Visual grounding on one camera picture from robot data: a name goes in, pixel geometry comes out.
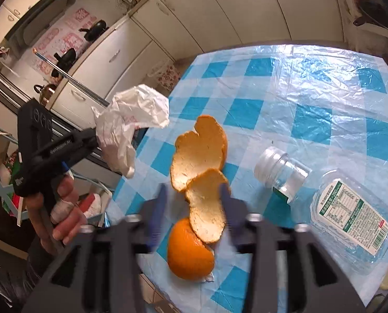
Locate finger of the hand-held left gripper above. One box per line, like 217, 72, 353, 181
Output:
62, 143, 100, 173
47, 130, 100, 160

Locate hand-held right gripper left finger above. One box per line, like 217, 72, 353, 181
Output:
21, 184, 168, 313

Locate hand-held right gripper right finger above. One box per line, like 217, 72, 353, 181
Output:
220, 183, 367, 313

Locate white plastic bag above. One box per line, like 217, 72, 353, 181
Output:
92, 85, 170, 178

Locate orange peel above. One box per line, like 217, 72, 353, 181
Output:
170, 115, 230, 244

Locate person's left hand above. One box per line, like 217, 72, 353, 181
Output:
26, 174, 87, 255

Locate brass kettle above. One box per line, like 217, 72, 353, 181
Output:
34, 83, 58, 106

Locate orange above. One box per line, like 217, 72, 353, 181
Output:
167, 218, 216, 281

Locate small clear jar white cap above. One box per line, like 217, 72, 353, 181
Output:
254, 147, 312, 204

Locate white drawer cabinet by stove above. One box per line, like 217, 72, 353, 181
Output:
50, 16, 155, 128

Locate black wok on stove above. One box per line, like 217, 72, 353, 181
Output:
79, 20, 107, 41

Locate floral wastebasket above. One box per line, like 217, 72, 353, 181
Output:
147, 61, 181, 92

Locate flattened clear plastic bottle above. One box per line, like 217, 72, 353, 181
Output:
309, 170, 388, 273

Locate blue checkered tablecloth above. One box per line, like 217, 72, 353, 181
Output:
111, 44, 388, 307

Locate white sink base cabinets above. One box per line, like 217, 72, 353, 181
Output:
132, 0, 354, 62

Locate black frying pan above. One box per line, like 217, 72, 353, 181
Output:
353, 0, 388, 27

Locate grey sliding door frame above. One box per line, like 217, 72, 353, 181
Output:
0, 52, 123, 177

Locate broom handle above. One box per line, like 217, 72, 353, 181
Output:
32, 48, 111, 105

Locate pink wall stickers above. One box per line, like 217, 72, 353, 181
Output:
27, 8, 93, 75

